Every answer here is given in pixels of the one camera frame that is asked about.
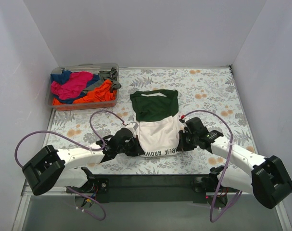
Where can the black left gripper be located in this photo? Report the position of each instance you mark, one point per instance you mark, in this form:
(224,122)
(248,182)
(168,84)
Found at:
(133,147)

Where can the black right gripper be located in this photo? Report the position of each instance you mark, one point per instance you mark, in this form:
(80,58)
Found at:
(184,142)

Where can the white and green t-shirt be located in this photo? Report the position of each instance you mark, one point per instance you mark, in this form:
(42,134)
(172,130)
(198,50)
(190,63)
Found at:
(156,114)

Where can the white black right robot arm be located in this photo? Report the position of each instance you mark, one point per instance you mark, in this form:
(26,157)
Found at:
(264,177)

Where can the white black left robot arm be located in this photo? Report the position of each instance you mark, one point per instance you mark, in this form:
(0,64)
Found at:
(52,167)

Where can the floral patterned table mat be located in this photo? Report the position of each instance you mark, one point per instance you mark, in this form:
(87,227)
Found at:
(209,94)

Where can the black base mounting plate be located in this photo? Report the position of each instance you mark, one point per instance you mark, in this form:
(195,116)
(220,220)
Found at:
(150,188)

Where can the orange t-shirt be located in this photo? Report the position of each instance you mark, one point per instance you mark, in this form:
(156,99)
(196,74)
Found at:
(100,94)

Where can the grey t-shirt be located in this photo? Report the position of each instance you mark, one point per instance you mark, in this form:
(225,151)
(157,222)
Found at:
(98,79)

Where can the pink t-shirt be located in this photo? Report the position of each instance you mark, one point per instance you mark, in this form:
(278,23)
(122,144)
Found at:
(73,86)

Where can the clear plastic bin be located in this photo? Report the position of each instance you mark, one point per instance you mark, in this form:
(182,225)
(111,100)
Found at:
(92,68)

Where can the navy blue t-shirt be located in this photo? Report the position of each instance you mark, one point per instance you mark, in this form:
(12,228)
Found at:
(61,78)

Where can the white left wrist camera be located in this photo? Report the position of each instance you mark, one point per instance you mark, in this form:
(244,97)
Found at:
(133,127)

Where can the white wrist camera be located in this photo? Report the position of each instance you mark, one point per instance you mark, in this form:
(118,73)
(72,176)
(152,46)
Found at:
(184,119)
(133,127)

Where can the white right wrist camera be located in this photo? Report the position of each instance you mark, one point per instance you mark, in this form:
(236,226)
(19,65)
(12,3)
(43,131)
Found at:
(184,119)

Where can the aluminium frame rail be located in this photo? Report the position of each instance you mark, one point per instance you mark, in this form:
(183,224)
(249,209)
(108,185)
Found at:
(56,191)

